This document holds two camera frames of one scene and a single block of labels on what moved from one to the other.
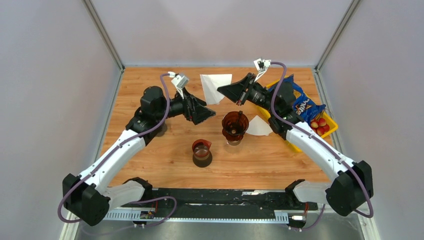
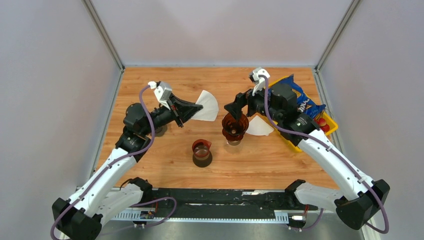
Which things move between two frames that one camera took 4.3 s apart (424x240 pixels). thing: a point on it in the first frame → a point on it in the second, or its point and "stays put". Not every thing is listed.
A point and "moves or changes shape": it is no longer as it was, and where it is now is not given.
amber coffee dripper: (235, 124) stays put
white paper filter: (211, 83) moves or changes shape
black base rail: (224, 200) stays put
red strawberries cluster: (319, 126) stays put
